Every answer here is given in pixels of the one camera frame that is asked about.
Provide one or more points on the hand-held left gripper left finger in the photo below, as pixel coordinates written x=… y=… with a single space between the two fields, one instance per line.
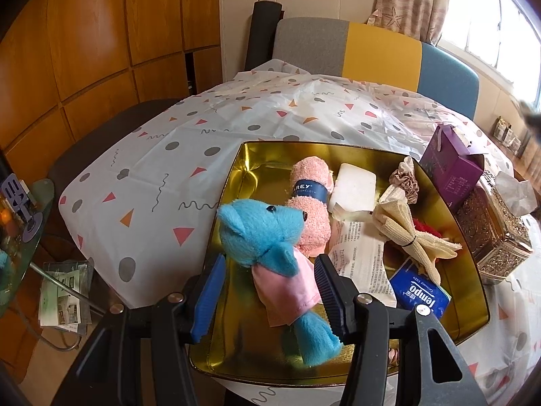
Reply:
x=209 y=300

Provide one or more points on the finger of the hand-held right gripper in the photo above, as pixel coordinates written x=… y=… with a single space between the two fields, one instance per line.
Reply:
x=532 y=115

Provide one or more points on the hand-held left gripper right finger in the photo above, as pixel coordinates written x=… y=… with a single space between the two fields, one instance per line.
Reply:
x=334 y=296

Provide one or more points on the white wet wipe packet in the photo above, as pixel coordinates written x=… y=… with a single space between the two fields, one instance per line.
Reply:
x=359 y=253

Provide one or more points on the pink towel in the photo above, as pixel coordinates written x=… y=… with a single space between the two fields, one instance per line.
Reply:
x=310 y=224

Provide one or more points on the pink satin scrunchie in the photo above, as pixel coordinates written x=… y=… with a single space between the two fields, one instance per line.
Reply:
x=393 y=356

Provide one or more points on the blue plush bear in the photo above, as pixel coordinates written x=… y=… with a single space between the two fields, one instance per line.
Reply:
x=253 y=228

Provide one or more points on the blue tissue packet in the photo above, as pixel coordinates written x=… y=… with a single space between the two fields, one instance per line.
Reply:
x=418 y=292

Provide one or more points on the white soap bar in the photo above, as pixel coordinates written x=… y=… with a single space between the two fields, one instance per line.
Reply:
x=353 y=184

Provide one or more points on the red fluffy cloth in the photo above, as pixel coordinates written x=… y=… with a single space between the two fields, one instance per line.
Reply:
x=424 y=226

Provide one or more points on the mauve scrunchie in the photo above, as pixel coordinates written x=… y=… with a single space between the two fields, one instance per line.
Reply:
x=405 y=184

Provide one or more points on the gold metal tray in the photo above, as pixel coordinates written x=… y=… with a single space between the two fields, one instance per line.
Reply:
x=262 y=177

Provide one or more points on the cream ruffled scrunchie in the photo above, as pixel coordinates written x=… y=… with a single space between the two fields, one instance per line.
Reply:
x=408 y=164

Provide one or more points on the small packets on desk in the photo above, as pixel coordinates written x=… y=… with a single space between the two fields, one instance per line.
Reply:
x=507 y=135

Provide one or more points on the purple tissue carton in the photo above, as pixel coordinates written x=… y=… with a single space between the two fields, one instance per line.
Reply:
x=448 y=169

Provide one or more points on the window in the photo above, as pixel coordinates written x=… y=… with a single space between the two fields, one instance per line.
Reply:
x=494 y=21

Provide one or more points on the ornate gold tissue box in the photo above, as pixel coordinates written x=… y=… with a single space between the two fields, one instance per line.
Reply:
x=494 y=237

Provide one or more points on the stack of paper leaflets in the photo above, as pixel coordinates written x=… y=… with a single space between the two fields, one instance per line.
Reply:
x=63 y=296

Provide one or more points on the grey yellow blue headboard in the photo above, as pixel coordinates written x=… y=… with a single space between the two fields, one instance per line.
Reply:
x=380 y=55

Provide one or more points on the glass side table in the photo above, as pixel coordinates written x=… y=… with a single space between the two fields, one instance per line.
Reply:
x=17 y=270

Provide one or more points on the dark upholstered seat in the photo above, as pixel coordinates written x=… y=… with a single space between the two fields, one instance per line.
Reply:
x=105 y=135

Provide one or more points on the purple plastic stand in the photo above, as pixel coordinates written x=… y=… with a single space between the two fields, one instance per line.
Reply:
x=19 y=207

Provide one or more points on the black rolled mat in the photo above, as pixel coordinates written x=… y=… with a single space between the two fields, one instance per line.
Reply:
x=260 y=38

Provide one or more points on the wooden wardrobe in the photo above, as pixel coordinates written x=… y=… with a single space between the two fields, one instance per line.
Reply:
x=84 y=50

